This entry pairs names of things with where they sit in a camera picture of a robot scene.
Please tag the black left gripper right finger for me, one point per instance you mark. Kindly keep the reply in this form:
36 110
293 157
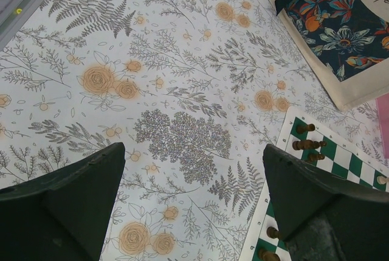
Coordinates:
321 216

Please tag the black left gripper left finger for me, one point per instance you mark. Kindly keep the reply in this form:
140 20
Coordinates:
63 215

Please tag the dark chess piece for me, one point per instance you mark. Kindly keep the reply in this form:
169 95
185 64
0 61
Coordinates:
308 144

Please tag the green white chess board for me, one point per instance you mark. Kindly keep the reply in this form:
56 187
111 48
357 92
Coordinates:
342 159

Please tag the pink plastic box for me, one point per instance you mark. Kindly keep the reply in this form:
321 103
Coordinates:
382 104

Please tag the floral table cloth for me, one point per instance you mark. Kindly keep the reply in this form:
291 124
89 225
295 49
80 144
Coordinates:
195 89

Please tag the beige canvas tote bag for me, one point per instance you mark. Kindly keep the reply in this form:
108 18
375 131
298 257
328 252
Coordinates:
345 42

